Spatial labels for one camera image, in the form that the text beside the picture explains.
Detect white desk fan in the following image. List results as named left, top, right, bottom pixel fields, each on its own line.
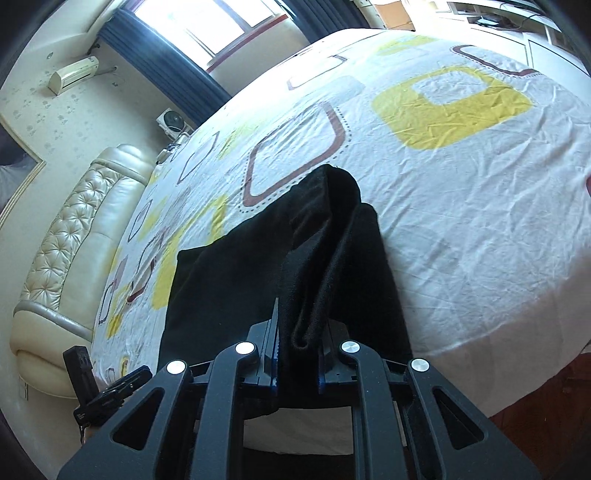
left=156, top=107, right=191, bottom=139

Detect cream tufted leather headboard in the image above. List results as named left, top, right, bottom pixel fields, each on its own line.
left=10, top=144, right=160, bottom=400

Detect black studded pants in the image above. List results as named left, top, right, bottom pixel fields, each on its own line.
left=157, top=164, right=414, bottom=418

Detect framed wall picture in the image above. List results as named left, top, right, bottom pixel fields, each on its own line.
left=0, top=127, right=47, bottom=228

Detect white wall air conditioner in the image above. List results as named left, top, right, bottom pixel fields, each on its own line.
left=48, top=56, right=101, bottom=96

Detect window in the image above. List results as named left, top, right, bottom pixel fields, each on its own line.
left=134, top=0, right=296, bottom=71

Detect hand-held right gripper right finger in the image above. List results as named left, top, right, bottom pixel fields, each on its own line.
left=318, top=322, right=541, bottom=480

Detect bed with patterned sheet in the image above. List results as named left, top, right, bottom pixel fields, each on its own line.
left=90, top=28, right=591, bottom=455

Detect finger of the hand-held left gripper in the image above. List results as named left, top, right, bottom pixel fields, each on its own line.
left=95, top=366, right=153, bottom=403

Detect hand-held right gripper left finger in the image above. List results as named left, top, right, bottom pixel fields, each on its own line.
left=56, top=298, right=282, bottom=480

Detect dark blue curtain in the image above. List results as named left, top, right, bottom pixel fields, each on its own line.
left=99, top=9, right=232, bottom=126
left=279, top=0, right=384, bottom=44

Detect white television stand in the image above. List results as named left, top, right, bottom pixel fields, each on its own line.
left=436, top=0, right=591, bottom=75

